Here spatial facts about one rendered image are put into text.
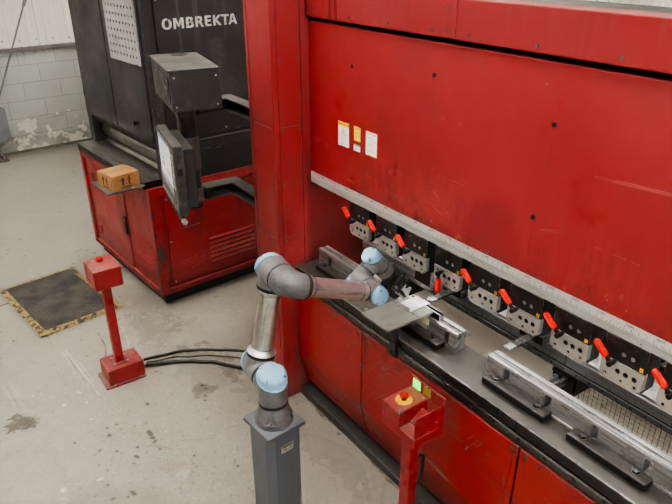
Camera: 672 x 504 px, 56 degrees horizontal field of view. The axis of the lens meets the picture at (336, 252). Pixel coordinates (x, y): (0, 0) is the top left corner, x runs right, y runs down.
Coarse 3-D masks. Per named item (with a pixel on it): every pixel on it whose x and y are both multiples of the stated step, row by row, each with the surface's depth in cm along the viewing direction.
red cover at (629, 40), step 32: (320, 0) 284; (352, 0) 266; (384, 0) 250; (416, 0) 236; (448, 0) 223; (480, 0) 212; (512, 0) 210; (416, 32) 240; (448, 32) 227; (480, 32) 215; (512, 32) 205; (544, 32) 195; (576, 32) 186; (608, 32) 178; (640, 32) 171; (640, 64) 173
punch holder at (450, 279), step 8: (440, 248) 263; (440, 256) 264; (448, 256) 260; (456, 256) 256; (440, 264) 265; (448, 264) 261; (456, 264) 257; (464, 264) 256; (448, 272) 262; (456, 272) 258; (448, 280) 263; (456, 280) 259; (464, 280) 260; (448, 288) 265; (456, 288) 261; (464, 288) 262
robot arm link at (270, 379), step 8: (256, 368) 247; (264, 368) 243; (272, 368) 244; (280, 368) 244; (256, 376) 242; (264, 376) 240; (272, 376) 240; (280, 376) 240; (256, 384) 244; (264, 384) 238; (272, 384) 238; (280, 384) 239; (264, 392) 240; (272, 392) 239; (280, 392) 241; (264, 400) 242; (272, 400) 241; (280, 400) 242; (272, 408) 243
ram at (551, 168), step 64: (320, 64) 300; (384, 64) 262; (448, 64) 233; (512, 64) 210; (576, 64) 193; (320, 128) 314; (384, 128) 273; (448, 128) 242; (512, 128) 217; (576, 128) 196; (640, 128) 180; (384, 192) 285; (448, 192) 251; (512, 192) 224; (576, 192) 202; (640, 192) 185; (512, 256) 232; (576, 256) 209; (640, 256) 190; (640, 320) 195
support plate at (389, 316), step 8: (384, 304) 287; (392, 304) 287; (368, 312) 281; (376, 312) 281; (384, 312) 281; (392, 312) 281; (400, 312) 281; (408, 312) 281; (416, 312) 281; (424, 312) 281; (432, 312) 281; (376, 320) 275; (384, 320) 275; (392, 320) 275; (400, 320) 275; (408, 320) 275; (416, 320) 277; (384, 328) 270; (392, 328) 270
